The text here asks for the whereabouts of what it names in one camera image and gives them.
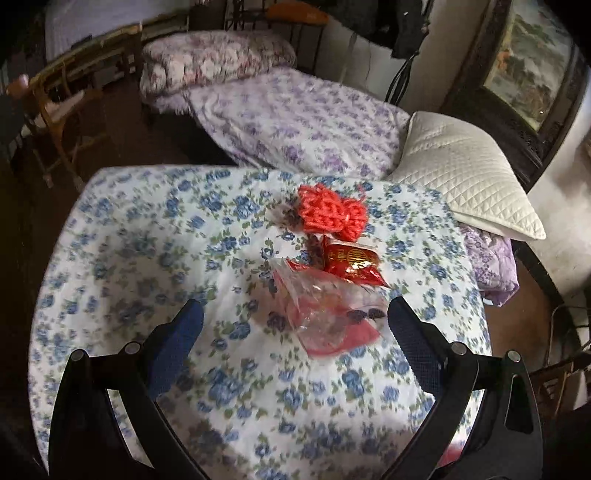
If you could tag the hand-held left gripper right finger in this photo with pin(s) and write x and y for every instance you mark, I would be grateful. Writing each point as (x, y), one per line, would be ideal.
(415, 346)

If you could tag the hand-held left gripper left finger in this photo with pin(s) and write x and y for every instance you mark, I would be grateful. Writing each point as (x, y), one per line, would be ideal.
(178, 350)

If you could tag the clear plastic bag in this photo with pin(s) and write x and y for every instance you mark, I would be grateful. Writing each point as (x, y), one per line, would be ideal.
(328, 318)

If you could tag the blue floral table cloth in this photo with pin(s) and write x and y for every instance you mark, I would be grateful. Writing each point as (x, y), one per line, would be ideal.
(161, 258)

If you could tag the red candy packet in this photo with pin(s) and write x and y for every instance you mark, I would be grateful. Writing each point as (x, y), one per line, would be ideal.
(353, 265)

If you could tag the purple blanket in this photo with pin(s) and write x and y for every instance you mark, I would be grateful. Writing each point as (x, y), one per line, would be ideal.
(491, 263)

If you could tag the wooden chair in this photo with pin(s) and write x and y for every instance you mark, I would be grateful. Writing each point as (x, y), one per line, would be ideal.
(561, 369)
(55, 115)

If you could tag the red crochet piece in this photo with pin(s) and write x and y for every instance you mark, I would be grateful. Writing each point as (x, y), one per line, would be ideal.
(330, 212)

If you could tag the white quilted pillow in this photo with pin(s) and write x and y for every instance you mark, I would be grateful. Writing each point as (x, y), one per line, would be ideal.
(461, 175)

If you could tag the purple floral bed sheet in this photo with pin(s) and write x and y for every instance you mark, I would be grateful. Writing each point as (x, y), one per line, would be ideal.
(295, 120)

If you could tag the folded pink floral quilt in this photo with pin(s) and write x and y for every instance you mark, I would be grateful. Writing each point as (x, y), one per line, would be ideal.
(212, 64)

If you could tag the framed landscape painting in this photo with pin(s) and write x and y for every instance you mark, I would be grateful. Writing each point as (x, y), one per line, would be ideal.
(531, 64)

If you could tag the dark hanging clothes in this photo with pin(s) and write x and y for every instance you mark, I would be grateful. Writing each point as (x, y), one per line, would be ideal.
(401, 27)

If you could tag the orange wooden board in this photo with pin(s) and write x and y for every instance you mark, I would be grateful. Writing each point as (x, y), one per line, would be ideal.
(298, 14)

